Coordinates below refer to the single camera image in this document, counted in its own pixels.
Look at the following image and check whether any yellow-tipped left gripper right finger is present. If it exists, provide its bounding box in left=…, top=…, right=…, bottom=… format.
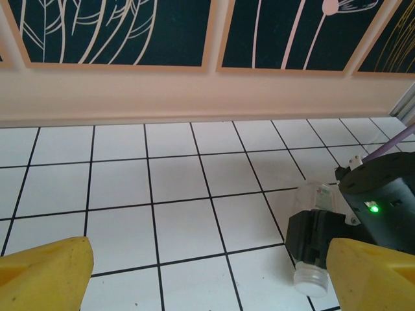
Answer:
left=326, top=237, right=415, bottom=311

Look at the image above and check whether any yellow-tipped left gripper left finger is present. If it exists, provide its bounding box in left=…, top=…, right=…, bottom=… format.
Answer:
left=0, top=236, right=95, bottom=311

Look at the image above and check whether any clear bottle green white label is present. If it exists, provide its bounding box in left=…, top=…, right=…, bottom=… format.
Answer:
left=292, top=179, right=340, bottom=297

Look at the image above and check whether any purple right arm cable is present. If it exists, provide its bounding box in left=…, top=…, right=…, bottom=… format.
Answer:
left=364, top=124, right=415, bottom=163

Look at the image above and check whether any aluminium frame post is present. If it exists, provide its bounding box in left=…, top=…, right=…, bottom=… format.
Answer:
left=388, top=80, right=415, bottom=128

